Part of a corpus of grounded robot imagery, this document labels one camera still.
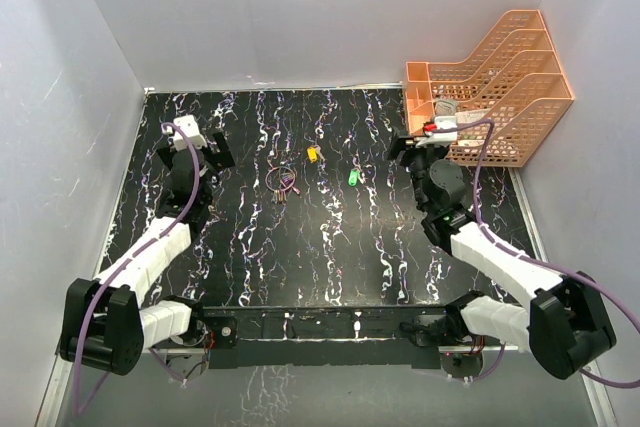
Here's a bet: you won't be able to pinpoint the black base frame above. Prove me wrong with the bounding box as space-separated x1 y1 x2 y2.
149 305 506 373

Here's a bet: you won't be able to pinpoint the aluminium rail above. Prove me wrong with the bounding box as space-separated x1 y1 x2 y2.
55 309 594 354

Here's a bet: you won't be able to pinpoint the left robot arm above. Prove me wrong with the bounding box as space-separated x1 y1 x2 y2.
59 122 235 376

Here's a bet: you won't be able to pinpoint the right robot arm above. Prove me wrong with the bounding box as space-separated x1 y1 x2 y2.
387 132 617 379

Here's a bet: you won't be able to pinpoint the orange file organizer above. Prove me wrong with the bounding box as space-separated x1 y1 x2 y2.
403 10 574 167

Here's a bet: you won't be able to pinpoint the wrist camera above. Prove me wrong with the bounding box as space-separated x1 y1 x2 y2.
419 116 458 147
173 115 207 151

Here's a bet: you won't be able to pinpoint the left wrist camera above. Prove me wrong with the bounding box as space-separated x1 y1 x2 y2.
173 115 207 151

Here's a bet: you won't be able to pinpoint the papers in organizer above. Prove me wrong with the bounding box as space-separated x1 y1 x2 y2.
434 99 489 124

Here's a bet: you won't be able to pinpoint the key with yellow tag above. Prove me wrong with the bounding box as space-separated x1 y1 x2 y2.
307 145 324 163

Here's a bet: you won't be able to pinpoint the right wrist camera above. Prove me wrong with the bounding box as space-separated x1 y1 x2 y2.
419 116 458 147

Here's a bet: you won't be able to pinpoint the key with green tag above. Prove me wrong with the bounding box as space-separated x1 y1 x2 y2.
348 168 364 187

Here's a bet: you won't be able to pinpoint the metal keyring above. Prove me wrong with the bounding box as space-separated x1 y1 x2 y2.
265 166 296 192

